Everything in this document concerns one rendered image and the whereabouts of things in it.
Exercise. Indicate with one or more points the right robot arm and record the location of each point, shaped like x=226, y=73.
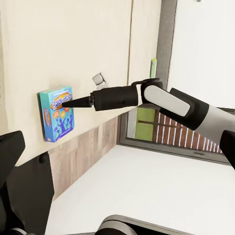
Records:
x=198, y=116

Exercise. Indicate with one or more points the door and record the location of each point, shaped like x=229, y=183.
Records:
x=144, y=127

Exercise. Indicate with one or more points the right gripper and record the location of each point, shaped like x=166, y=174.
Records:
x=104, y=99

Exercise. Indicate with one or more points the bed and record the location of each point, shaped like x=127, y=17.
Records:
x=46, y=44

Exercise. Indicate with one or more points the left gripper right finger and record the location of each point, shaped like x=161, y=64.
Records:
x=227, y=146

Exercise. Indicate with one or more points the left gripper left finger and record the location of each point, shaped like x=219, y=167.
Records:
x=12, y=146

